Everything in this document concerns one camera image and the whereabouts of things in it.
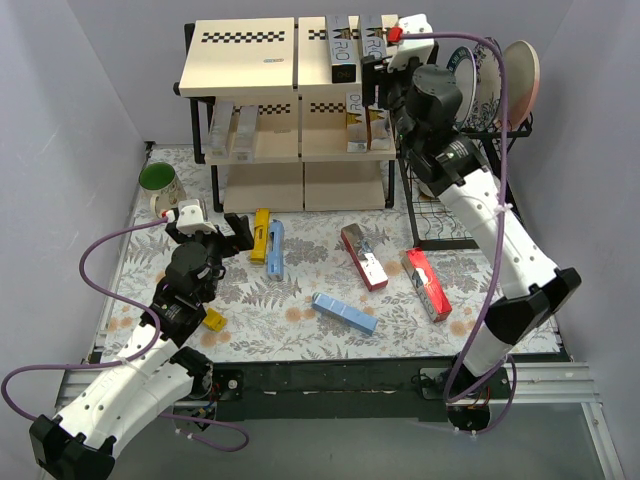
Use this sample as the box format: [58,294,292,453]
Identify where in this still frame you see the light blue toothpaste box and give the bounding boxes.
[266,220,284,281]

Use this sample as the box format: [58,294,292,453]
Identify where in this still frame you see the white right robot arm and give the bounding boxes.
[361,56,581,398]

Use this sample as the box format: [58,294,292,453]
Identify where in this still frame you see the black wire dish rack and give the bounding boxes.
[394,79,534,251]

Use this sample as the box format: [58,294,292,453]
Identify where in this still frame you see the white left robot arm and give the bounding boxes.
[29,201,254,479]

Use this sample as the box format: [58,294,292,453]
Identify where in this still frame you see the dark grey toothpaste box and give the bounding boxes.
[358,14,398,59]

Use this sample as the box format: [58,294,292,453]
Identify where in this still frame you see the silver striped toothpaste box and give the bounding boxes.
[207,101,234,158]

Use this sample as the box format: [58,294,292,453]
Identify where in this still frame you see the green floral mug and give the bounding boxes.
[138,162,187,218]

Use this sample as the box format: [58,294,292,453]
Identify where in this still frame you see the silver white toothpaste box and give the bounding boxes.
[233,105,259,163]

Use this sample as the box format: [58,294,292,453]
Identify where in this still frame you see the black gold toothpaste box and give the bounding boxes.
[325,15,357,84]

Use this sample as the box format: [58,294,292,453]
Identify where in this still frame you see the yellow toothpaste box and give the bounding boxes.
[250,208,270,265]

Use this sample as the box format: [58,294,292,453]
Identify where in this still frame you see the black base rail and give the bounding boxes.
[57,349,599,421]

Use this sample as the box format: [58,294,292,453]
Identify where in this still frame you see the brown red toothpaste box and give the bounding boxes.
[341,223,388,292]

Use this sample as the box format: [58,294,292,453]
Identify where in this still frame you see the teal rimmed plate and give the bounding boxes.
[446,46,477,129]

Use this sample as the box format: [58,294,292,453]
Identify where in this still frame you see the small yellow box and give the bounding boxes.
[202,308,227,333]

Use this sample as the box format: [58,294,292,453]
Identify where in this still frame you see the silver RO toothpaste box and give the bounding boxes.
[367,106,393,151]

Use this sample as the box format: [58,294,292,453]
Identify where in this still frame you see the pink beige plate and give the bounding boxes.
[501,40,540,131]

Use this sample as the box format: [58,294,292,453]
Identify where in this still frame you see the beige three-tier shelf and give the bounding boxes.
[174,16,396,213]

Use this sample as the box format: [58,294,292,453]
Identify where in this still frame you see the blue floral plate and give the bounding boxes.
[470,43,501,131]

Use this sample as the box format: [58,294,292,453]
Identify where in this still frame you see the purple cable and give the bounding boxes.
[399,30,516,434]
[0,214,250,453]

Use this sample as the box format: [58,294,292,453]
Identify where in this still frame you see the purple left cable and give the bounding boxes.
[0,214,250,453]

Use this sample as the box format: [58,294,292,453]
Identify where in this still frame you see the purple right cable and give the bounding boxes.
[399,30,516,434]

